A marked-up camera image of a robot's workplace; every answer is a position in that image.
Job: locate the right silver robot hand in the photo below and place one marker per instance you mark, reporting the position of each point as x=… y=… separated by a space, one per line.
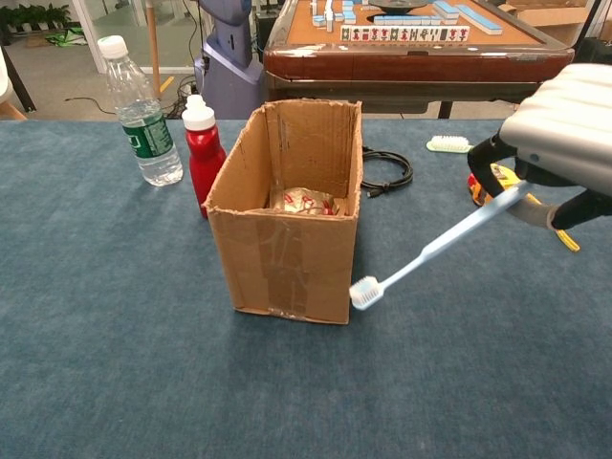
x=569 y=124

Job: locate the light blue toothbrush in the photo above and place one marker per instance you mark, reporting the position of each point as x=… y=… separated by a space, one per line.
x=430 y=251

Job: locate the tan snack bag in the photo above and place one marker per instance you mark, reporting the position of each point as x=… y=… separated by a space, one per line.
x=301 y=201

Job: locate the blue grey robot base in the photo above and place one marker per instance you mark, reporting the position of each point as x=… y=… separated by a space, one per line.
x=229 y=72

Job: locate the background cardboard box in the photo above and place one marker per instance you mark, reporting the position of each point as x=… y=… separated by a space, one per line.
x=554 y=19

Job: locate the open cardboard box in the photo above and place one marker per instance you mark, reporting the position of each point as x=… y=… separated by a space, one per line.
x=287 y=258

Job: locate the yellow tape measure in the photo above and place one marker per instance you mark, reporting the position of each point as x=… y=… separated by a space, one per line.
x=504 y=178

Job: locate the black tripod stand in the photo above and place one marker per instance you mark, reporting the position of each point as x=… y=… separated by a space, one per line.
x=587 y=31

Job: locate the mint green brush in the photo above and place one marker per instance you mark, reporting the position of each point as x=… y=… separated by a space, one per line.
x=447 y=143

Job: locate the long blue-backed mahjong tile row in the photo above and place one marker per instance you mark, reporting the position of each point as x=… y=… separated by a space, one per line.
x=478 y=19

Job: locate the brown mahjong table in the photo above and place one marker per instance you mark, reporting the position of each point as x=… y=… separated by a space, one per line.
x=382 y=62

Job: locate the face-up mahjong tile row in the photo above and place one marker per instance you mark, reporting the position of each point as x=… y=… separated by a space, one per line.
x=382 y=33

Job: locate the blue-backed mahjong tile cluster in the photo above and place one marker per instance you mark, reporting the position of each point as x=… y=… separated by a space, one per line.
x=330 y=14

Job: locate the red bottle white cap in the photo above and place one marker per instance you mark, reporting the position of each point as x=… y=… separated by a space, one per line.
x=205 y=167

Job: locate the clear water bottle green label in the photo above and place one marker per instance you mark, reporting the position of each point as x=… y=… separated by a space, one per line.
x=148 y=143

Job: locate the wooden pole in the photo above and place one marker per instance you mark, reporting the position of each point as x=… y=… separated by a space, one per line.
x=153 y=48

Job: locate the blue felt table cover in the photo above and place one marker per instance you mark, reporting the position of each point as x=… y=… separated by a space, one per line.
x=119 y=334

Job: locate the green fabric item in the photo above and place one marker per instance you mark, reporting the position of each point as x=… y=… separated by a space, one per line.
x=69 y=37

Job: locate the potted green plants row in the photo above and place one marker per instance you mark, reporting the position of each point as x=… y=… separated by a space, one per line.
x=33 y=16

